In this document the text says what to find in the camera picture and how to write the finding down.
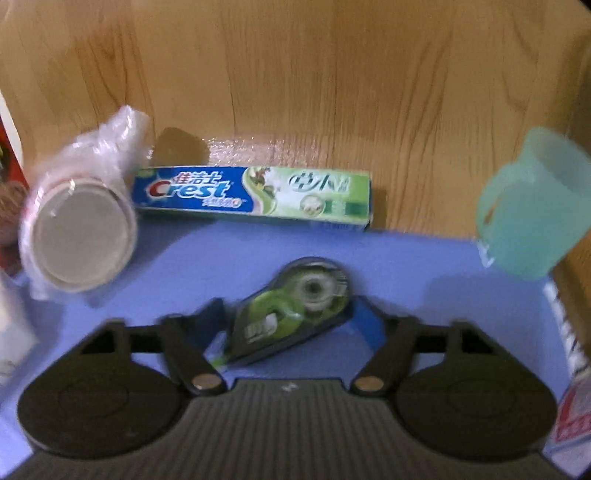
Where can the green correction tape dispenser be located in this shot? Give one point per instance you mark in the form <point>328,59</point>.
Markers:
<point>286,314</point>

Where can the green and blue toothpaste box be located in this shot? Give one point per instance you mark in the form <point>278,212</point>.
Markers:
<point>231,191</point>

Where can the paper cups in plastic sleeve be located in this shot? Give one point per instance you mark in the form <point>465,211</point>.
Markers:
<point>78,235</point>

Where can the red snack box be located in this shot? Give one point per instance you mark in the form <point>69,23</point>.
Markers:
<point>9,184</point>

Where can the red label tin can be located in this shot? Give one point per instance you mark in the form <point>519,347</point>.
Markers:
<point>577,415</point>

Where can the green plastic mug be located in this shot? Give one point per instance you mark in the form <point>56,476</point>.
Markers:
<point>531,221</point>

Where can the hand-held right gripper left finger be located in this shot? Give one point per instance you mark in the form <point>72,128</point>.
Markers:
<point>214,314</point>

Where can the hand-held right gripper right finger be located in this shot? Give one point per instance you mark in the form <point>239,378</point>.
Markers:
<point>369,327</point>

